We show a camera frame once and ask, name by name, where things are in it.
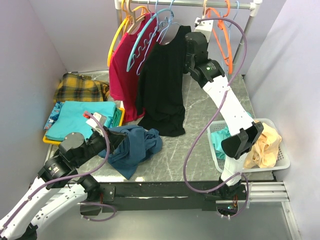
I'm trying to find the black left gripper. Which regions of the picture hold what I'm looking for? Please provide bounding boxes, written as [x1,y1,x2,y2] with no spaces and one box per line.
[74,124,128,167]

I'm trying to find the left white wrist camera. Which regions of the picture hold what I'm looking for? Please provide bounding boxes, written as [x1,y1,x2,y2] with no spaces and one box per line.
[83,111,107,136]

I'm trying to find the cream beige shirt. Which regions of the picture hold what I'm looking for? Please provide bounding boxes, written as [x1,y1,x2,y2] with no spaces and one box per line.
[243,122,282,169]

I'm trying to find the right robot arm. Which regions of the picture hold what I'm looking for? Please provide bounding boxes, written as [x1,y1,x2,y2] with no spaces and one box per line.
[185,32,264,200]

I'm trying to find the yellow plaid shirt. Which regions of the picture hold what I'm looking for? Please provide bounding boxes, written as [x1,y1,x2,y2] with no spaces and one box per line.
[53,73,110,103]

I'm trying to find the black shirt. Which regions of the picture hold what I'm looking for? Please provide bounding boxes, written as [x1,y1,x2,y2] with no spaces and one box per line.
[135,25,191,137]

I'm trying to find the magenta pink shirt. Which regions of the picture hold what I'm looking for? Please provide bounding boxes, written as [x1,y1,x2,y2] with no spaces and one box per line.
[109,13,153,123]

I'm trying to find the blue patterned cloth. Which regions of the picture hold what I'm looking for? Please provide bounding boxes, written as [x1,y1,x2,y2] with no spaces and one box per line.
[43,101,64,131]

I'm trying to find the yellow plastic tray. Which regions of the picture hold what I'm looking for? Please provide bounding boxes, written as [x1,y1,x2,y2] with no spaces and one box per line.
[42,107,125,145]

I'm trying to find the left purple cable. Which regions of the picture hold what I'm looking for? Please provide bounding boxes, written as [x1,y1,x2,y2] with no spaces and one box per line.
[0,112,118,230]

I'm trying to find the orange plastic hanger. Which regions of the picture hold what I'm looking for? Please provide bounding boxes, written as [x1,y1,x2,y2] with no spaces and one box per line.
[203,0,235,75]

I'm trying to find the wooden hanger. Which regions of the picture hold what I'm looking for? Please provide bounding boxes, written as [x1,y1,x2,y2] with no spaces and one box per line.
[201,0,208,19]

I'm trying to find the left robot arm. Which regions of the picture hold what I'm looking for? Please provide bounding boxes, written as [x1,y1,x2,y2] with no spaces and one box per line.
[0,128,127,240]

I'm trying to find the turquoise t shirt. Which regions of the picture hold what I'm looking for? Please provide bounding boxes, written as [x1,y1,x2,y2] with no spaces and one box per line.
[210,111,253,160]

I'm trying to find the folded turquoise cloth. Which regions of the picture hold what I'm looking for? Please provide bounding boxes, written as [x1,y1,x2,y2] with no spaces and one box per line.
[45,101,117,141]

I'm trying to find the beige hanger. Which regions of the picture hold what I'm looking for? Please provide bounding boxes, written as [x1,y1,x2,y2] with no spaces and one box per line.
[125,0,146,34]

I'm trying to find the light blue wavy hanger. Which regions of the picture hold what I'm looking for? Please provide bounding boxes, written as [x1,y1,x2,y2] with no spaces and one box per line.
[125,7,175,73]

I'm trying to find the yellow plastic hanger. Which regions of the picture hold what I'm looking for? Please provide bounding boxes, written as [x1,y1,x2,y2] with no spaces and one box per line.
[107,0,151,67]

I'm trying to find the white clothes rack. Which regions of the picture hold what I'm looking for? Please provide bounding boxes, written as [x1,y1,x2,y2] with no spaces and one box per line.
[113,0,263,81]

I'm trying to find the dark blue shirt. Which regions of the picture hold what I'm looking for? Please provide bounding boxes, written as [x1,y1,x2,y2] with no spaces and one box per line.
[107,125,163,180]

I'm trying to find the thin blue wire hanger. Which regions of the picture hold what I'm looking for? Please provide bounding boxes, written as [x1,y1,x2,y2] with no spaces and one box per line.
[217,0,241,28]

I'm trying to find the green printed garment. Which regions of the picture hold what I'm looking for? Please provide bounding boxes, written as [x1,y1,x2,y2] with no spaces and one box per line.
[110,108,122,128]

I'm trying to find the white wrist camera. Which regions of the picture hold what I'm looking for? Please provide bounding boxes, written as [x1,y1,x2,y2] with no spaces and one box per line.
[194,17,214,35]
[83,111,107,136]

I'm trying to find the black base bar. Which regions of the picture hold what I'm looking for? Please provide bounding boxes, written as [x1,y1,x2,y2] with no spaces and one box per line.
[87,181,247,211]

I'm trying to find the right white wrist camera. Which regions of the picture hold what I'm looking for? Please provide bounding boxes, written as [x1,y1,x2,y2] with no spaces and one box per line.
[194,17,214,35]

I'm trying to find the pale blue wire hanger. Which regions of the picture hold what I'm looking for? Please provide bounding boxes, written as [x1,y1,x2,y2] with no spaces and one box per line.
[136,0,176,76]

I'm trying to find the white perforated plastic basket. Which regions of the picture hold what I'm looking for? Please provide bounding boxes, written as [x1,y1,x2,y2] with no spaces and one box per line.
[207,120,290,173]

